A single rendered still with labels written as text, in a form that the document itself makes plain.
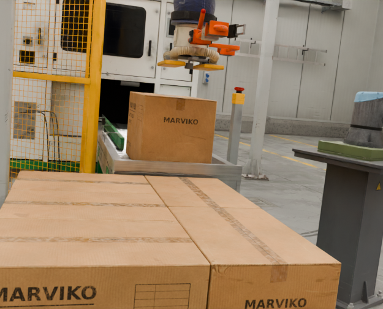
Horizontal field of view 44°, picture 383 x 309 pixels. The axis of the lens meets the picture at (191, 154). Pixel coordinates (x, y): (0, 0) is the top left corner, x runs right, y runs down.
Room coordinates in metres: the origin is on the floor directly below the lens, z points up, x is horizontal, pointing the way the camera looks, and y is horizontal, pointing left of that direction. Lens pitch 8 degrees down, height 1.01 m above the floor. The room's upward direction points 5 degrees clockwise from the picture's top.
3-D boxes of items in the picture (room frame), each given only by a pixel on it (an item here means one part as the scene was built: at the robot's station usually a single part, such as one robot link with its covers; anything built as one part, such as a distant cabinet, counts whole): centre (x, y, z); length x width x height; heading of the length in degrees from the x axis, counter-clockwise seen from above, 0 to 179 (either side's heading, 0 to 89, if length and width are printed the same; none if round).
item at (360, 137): (2.36, -0.86, 0.85); 0.19 x 0.19 x 0.10
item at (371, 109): (2.36, -0.87, 0.99); 0.17 x 0.15 x 0.18; 94
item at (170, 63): (2.43, 0.15, 1.13); 0.34 x 0.10 x 0.05; 11
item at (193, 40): (2.20, 0.01, 1.24); 0.10 x 0.08 x 0.06; 101
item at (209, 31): (1.86, -0.05, 1.24); 0.08 x 0.07 x 0.05; 11
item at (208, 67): (2.47, -0.04, 1.13); 0.34 x 0.10 x 0.05; 11
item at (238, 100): (3.16, -0.28, 0.50); 0.07 x 0.07 x 1.00; 15
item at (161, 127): (2.82, 0.16, 0.75); 0.60 x 0.40 x 0.40; 16
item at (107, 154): (3.52, 0.67, 0.50); 2.31 x 0.05 x 0.19; 15
